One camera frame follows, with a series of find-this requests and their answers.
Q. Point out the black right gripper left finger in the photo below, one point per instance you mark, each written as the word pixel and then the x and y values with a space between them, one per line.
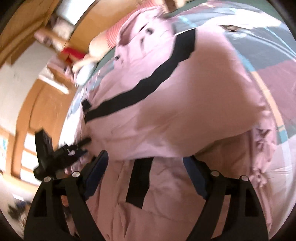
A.
pixel 46 219

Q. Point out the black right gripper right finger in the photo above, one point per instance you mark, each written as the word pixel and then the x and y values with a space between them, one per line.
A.
pixel 245 219

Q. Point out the pink coat with black stripes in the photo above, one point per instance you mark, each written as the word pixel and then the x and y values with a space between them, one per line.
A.
pixel 171 96

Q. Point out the light blue round pillow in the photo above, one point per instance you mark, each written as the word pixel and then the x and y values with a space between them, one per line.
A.
pixel 84 73

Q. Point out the red hanging cloth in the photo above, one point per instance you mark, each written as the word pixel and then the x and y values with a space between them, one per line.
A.
pixel 71 55

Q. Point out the plush toy with striped shirt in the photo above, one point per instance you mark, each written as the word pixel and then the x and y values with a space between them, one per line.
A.
pixel 97 32

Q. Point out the wooden wardrobe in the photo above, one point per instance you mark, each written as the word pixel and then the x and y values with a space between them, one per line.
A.
pixel 37 86

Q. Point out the plaid bed sheet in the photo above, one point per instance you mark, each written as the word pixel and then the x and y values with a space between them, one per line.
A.
pixel 266 48

